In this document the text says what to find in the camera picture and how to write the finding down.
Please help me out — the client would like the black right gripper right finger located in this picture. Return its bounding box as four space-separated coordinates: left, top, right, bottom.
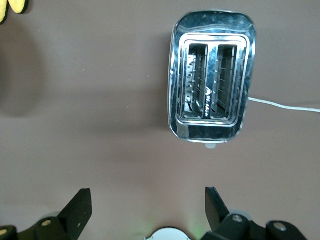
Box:
201 186 309 240

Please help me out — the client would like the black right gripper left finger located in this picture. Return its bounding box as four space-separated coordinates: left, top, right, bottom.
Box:
0 188 93 240

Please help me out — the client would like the chrome and beige toaster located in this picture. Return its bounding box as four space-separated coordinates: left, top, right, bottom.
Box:
167 9 258 150

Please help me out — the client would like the yellow quilted oven mitt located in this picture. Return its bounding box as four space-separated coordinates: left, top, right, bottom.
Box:
0 0 10 25
8 0 30 15

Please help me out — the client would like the white toaster power cord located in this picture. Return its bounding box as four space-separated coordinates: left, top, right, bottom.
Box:
247 96 320 113

